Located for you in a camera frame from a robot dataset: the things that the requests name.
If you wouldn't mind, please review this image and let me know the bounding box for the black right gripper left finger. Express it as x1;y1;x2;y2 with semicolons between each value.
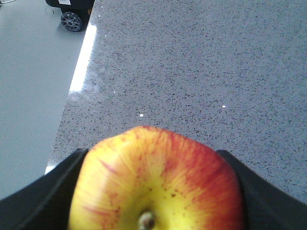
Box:
0;149;88;230

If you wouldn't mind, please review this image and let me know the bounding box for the red yellow apple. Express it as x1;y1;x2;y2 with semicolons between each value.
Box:
68;126;247;230

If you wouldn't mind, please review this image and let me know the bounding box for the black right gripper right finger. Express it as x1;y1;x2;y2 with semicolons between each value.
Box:
216;150;307;230

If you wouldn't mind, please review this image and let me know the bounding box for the grey stone kitchen counter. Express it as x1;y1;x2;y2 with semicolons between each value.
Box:
47;0;307;202

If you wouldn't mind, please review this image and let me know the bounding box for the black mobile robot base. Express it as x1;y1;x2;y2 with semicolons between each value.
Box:
46;0;95;32

